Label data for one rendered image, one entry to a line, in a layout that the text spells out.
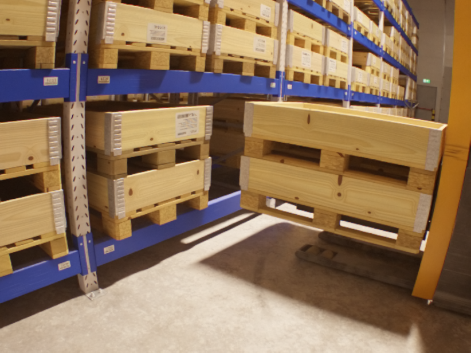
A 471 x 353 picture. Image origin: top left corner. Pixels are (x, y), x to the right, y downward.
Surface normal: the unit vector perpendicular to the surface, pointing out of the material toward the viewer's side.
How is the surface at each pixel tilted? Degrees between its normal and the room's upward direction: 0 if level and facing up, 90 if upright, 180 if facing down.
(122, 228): 90
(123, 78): 90
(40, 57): 90
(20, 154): 90
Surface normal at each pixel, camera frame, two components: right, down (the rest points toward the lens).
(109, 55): 0.83, 0.18
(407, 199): -0.57, 0.17
